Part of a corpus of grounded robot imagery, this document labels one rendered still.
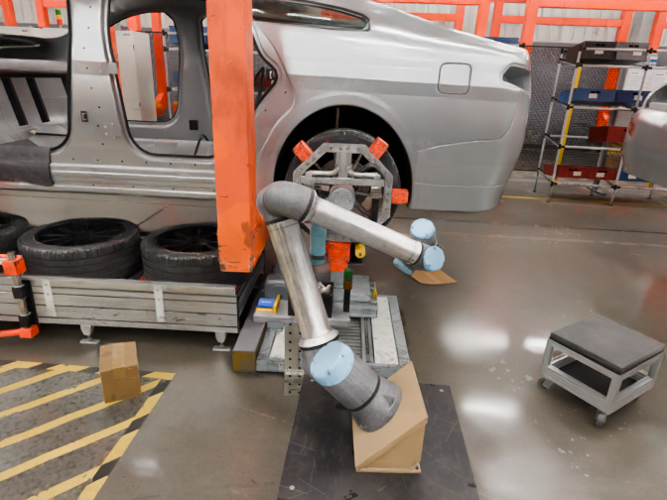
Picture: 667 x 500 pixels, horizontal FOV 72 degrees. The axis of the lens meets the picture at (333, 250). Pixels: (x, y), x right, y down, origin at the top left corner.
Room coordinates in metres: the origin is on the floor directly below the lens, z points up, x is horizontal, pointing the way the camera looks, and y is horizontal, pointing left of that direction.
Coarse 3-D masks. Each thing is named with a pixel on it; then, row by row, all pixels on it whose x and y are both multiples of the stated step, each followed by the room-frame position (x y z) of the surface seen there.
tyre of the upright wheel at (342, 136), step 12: (324, 132) 2.65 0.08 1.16; (336, 132) 2.54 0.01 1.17; (348, 132) 2.54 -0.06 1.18; (360, 132) 2.65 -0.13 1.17; (312, 144) 2.53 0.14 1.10; (384, 156) 2.52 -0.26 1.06; (288, 168) 2.55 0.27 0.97; (396, 168) 2.56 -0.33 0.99; (288, 180) 2.53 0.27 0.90; (396, 180) 2.52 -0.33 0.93; (396, 204) 2.52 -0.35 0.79
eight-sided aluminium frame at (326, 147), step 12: (324, 144) 2.45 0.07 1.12; (336, 144) 2.46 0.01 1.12; (348, 144) 2.49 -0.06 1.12; (360, 144) 2.49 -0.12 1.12; (312, 156) 2.45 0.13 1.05; (372, 156) 2.44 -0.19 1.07; (300, 168) 2.45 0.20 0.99; (384, 168) 2.44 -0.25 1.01; (384, 192) 2.44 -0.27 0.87; (384, 204) 2.44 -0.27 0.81; (384, 216) 2.44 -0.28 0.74; (336, 240) 2.45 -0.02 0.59; (348, 240) 2.44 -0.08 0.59
